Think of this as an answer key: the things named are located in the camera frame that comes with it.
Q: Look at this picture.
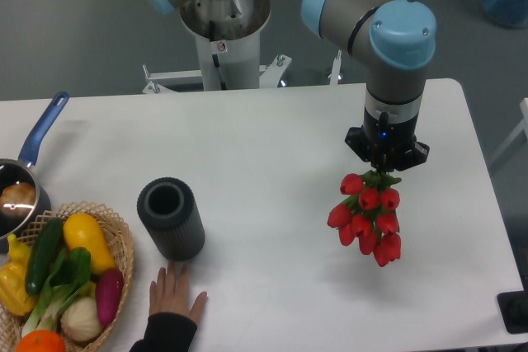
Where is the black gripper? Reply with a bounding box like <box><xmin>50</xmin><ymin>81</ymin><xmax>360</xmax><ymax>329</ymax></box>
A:
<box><xmin>345</xmin><ymin>111</ymin><xmax>430</xmax><ymax>172</ymax></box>

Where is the red tulip bouquet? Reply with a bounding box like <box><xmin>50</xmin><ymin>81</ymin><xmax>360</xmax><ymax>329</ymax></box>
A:
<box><xmin>327</xmin><ymin>171</ymin><xmax>402</xmax><ymax>267</ymax></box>

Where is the black sleeved forearm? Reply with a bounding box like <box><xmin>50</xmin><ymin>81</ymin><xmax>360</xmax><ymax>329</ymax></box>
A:
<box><xmin>130</xmin><ymin>312</ymin><xmax>197</xmax><ymax>352</ymax></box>

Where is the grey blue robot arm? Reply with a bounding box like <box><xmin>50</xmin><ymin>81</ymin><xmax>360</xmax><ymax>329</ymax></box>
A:
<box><xmin>149</xmin><ymin>0</ymin><xmax>436</xmax><ymax>172</ymax></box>

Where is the person's bare hand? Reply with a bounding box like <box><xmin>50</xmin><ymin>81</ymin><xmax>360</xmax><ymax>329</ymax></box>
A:
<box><xmin>148</xmin><ymin>260</ymin><xmax>208</xmax><ymax>325</ymax></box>

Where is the black device at edge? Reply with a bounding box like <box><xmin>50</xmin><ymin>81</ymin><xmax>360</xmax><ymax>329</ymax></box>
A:
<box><xmin>497</xmin><ymin>291</ymin><xmax>528</xmax><ymax>334</ymax></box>

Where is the dark grey ribbed vase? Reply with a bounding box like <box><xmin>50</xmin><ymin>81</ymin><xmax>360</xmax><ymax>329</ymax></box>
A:
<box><xmin>136</xmin><ymin>177</ymin><xmax>205</xmax><ymax>261</ymax></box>

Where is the purple eggplant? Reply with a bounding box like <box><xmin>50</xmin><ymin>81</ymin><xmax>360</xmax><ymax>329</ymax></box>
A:
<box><xmin>96</xmin><ymin>268</ymin><xmax>124</xmax><ymax>327</ymax></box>

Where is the yellow squash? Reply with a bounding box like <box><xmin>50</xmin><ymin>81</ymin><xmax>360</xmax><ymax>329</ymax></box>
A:
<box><xmin>63</xmin><ymin>213</ymin><xmax>116</xmax><ymax>275</ymax></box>

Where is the green bok choy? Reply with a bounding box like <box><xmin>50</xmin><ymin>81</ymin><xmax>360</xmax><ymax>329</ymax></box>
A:
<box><xmin>21</xmin><ymin>247</ymin><xmax>92</xmax><ymax>336</ymax></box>

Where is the white garlic bulb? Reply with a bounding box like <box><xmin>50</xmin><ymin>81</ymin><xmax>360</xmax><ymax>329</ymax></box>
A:
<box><xmin>60</xmin><ymin>297</ymin><xmax>103</xmax><ymax>343</ymax></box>

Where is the green cucumber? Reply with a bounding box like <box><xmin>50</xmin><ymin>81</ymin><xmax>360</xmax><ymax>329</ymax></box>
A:
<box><xmin>25</xmin><ymin>218</ymin><xmax>64</xmax><ymax>297</ymax></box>

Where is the brown bread bun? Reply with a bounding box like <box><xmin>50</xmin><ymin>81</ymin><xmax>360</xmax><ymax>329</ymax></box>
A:
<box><xmin>1</xmin><ymin>182</ymin><xmax>36</xmax><ymax>218</ymax></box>

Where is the orange fruit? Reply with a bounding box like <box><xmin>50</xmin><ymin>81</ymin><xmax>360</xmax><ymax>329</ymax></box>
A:
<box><xmin>15</xmin><ymin>330</ymin><xmax>66</xmax><ymax>352</ymax></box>

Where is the yellow bell pepper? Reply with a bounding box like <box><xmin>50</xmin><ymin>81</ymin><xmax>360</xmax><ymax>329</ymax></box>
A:
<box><xmin>1</xmin><ymin>233</ymin><xmax>37</xmax><ymax>317</ymax></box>

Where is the white furniture frame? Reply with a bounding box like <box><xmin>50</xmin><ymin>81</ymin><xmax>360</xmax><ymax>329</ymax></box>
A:
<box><xmin>488</xmin><ymin>98</ymin><xmax>527</xmax><ymax>174</ymax></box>

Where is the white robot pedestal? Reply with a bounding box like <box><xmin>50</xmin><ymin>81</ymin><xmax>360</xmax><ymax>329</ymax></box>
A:
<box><xmin>143</xmin><ymin>0</ymin><xmax>292</xmax><ymax>94</ymax></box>

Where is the blue handled saucepan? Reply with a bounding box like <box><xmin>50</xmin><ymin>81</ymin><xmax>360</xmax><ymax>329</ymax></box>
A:
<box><xmin>1</xmin><ymin>92</ymin><xmax>69</xmax><ymax>254</ymax></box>

